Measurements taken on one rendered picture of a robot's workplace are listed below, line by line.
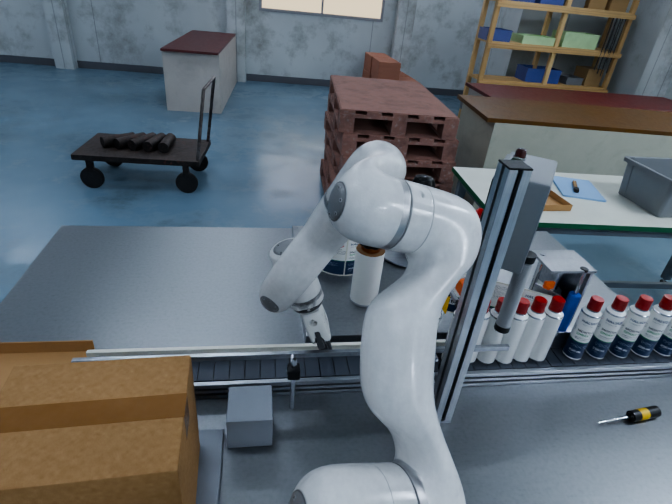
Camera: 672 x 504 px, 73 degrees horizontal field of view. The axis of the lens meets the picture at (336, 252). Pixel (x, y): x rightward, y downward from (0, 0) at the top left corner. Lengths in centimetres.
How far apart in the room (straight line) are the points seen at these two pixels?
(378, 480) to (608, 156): 408
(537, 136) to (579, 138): 36
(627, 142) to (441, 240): 396
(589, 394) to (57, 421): 127
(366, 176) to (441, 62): 899
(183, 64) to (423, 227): 632
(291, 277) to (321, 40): 831
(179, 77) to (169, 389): 617
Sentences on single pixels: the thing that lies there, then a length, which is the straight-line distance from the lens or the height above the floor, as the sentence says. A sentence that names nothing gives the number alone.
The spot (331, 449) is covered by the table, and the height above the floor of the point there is 83.
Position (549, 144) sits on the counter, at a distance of 420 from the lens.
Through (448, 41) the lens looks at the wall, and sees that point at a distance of 953.
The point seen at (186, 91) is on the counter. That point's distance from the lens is 688.
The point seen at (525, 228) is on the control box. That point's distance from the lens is 93.
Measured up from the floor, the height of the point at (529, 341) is 96.
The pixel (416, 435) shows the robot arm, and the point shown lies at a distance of 62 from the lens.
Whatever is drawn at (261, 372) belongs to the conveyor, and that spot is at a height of 88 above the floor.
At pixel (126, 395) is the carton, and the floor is 112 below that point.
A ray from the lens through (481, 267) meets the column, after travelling 94.
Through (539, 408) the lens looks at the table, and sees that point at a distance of 138.
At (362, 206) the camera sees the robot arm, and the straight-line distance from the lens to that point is 57.
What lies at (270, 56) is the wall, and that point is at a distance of 912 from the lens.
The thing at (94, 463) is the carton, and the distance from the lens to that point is 81.
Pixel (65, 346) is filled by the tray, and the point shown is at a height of 85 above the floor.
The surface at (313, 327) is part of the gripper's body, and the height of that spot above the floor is 105.
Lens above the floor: 175
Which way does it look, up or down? 31 degrees down
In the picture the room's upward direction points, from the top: 6 degrees clockwise
